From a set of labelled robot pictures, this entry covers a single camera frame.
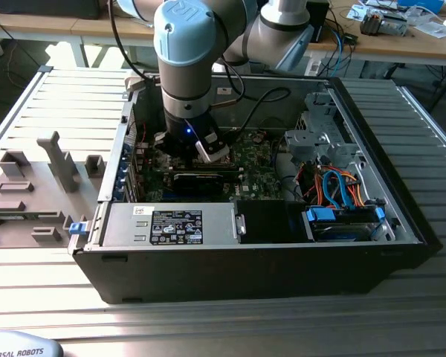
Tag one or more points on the blue case latch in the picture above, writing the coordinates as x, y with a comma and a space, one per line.
77, 228

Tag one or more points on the black upright box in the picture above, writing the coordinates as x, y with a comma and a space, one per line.
319, 18

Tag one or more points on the black PC case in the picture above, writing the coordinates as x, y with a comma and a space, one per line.
208, 275

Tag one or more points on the green motherboard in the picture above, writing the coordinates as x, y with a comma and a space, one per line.
262, 175

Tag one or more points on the blue box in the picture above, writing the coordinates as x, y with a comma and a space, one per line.
423, 4

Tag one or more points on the grey power supply unit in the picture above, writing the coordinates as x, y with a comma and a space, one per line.
126, 227

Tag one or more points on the grey parts rack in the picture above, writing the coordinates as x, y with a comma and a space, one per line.
41, 208

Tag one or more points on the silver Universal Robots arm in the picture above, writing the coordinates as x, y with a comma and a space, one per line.
186, 85

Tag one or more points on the white paper sheet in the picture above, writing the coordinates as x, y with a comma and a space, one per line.
433, 29

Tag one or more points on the black box on desk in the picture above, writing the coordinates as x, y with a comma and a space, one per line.
48, 9

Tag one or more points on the wooden desk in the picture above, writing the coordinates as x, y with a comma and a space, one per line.
78, 29
394, 46

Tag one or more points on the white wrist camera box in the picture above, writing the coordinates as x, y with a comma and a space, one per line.
212, 148

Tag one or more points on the grey Universal Robots housing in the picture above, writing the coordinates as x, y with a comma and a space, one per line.
18, 346

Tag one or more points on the grey metal device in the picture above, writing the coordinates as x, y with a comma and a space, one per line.
392, 26

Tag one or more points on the white case label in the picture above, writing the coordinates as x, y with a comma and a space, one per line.
223, 90

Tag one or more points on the black graphics card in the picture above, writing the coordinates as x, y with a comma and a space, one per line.
197, 184

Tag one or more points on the black plastic shroud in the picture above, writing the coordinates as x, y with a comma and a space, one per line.
267, 223

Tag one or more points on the metal drive cage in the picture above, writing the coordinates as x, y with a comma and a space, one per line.
312, 143

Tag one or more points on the hard disk in blue carrier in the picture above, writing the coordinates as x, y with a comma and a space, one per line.
338, 232

